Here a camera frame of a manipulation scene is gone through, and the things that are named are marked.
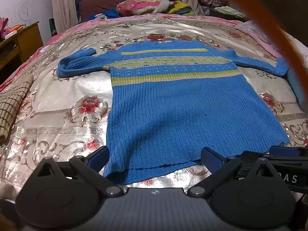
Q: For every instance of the yellow green folded clothes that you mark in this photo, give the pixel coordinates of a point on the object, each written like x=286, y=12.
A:
x=181, y=7

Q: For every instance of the beige curtain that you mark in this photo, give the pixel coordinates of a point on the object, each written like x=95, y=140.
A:
x=63, y=3

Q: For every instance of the pink cloth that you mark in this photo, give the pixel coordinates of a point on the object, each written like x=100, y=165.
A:
x=3, y=27

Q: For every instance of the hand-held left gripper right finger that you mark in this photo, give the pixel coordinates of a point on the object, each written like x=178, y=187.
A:
x=211, y=159

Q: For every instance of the wooden cabinet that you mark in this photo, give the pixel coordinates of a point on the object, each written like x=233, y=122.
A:
x=26, y=42

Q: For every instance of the crumpled blue cloth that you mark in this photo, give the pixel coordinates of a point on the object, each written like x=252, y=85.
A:
x=108, y=14

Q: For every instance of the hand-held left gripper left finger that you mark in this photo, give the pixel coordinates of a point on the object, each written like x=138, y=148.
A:
x=99, y=157

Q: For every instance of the blue striped knit sweater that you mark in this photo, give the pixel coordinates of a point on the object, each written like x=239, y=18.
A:
x=182, y=105

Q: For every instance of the floral satin bedspread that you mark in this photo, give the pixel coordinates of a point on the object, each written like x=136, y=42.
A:
x=65, y=105

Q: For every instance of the pale folded cloth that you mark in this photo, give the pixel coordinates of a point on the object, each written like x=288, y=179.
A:
x=228, y=11

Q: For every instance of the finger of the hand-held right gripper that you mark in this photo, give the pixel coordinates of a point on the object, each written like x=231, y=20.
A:
x=284, y=151

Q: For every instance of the brown checked cloth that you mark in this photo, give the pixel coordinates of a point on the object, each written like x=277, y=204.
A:
x=10, y=103

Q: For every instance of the white grey cloth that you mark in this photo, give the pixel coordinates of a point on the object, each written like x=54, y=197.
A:
x=163, y=6

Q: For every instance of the teal cloth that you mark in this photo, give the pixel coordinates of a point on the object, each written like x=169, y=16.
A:
x=294, y=84

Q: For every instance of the pink floral pillow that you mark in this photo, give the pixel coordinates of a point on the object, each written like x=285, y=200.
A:
x=137, y=6

